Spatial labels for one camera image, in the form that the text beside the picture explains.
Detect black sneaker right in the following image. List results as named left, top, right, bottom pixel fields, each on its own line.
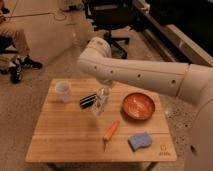
left=17, top=56, right=43, bottom=69

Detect dark desk with white edge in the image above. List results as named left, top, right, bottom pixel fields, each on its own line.
left=133, top=0, right=213, bottom=67

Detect clear plastic bottle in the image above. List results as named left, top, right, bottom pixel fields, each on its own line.
left=91, top=87, right=110, bottom=116

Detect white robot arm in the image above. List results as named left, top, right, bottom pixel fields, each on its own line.
left=77, top=37, right=213, bottom=171

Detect black striped rectangular block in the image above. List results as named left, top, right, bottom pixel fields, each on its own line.
left=79, top=94, right=96, bottom=109

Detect orange red bowl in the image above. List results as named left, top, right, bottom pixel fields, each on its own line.
left=122, top=92, right=155, bottom=121

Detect blue sponge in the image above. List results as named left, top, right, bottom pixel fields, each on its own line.
left=128, top=132, right=152, bottom=151

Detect wooden table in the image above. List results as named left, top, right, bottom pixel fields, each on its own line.
left=25, top=79, right=177, bottom=164

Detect black sneaker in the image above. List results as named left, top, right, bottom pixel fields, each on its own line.
left=9, top=65, right=22, bottom=84
left=17, top=56, right=43, bottom=69

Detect black office chair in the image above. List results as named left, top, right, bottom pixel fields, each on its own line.
left=82, top=0, right=136, bottom=59

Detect seated person legs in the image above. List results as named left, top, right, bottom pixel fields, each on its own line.
left=0, top=6, right=31, bottom=58

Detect orange toy carrot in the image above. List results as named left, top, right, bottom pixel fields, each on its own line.
left=103, top=121, right=120, bottom=146

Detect black sneaker left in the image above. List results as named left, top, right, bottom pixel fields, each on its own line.
left=9, top=65, right=22, bottom=84

